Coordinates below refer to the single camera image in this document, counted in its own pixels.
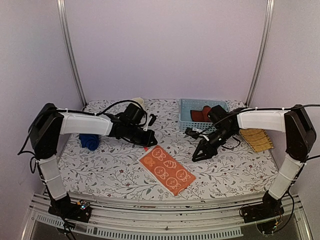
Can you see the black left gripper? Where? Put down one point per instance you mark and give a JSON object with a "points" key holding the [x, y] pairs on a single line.
{"points": [[148, 142]]}

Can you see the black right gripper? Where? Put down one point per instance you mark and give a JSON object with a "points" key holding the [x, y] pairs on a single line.
{"points": [[206, 148]]}

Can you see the orange bunny pattern towel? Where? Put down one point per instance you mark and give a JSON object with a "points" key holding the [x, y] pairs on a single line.
{"points": [[167, 171]]}

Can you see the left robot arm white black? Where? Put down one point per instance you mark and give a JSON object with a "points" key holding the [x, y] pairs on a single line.
{"points": [[131, 125]]}

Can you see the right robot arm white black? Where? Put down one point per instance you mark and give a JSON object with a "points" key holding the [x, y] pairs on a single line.
{"points": [[293, 123]]}

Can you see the light blue plastic basket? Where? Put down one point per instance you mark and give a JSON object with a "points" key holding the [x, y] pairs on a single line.
{"points": [[186, 104]]}

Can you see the dark red rolled towel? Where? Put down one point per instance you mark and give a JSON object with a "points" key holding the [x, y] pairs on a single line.
{"points": [[197, 116]]}

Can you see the cream ceramic cup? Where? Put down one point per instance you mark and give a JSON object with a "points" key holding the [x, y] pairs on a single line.
{"points": [[139, 102]]}

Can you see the yellow bamboo tray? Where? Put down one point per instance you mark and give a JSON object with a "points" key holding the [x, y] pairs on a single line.
{"points": [[258, 139]]}

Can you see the blue towel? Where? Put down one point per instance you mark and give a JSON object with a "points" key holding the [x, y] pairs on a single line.
{"points": [[89, 141]]}

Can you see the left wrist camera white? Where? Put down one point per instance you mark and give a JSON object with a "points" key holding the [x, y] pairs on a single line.
{"points": [[149, 121]]}

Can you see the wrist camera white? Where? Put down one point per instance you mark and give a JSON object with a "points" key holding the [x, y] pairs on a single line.
{"points": [[149, 121], [193, 132]]}

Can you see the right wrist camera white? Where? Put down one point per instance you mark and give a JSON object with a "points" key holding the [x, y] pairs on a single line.
{"points": [[193, 132]]}

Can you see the front aluminium rail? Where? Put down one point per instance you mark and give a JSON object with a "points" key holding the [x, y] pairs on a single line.
{"points": [[200, 219]]}

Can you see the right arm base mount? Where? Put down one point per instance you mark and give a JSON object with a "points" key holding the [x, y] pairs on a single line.
{"points": [[269, 208]]}

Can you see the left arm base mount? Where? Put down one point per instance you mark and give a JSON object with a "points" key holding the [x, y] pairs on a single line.
{"points": [[65, 209]]}

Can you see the right aluminium frame post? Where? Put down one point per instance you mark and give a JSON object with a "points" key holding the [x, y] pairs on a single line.
{"points": [[267, 24]]}

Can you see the aluminium frame post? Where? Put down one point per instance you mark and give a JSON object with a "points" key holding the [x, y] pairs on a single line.
{"points": [[62, 12], [267, 24]]}

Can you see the left aluminium frame post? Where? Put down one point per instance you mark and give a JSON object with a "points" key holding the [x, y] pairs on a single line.
{"points": [[62, 12]]}

